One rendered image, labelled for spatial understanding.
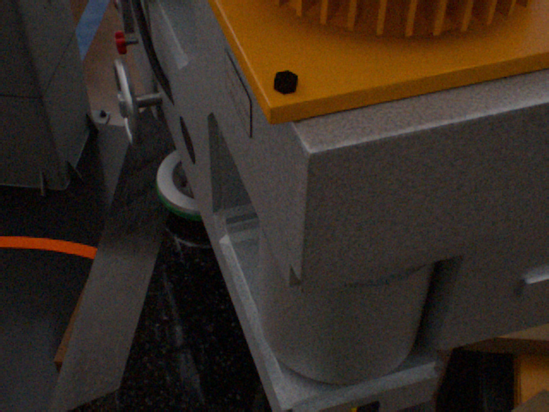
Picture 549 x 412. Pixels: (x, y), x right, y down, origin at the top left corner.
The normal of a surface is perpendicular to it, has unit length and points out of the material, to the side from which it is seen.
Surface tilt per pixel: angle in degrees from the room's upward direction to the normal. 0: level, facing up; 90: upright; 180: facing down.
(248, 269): 0
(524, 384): 0
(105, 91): 0
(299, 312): 90
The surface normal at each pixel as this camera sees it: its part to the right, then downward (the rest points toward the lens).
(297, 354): -0.54, 0.61
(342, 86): 0.01, -0.69
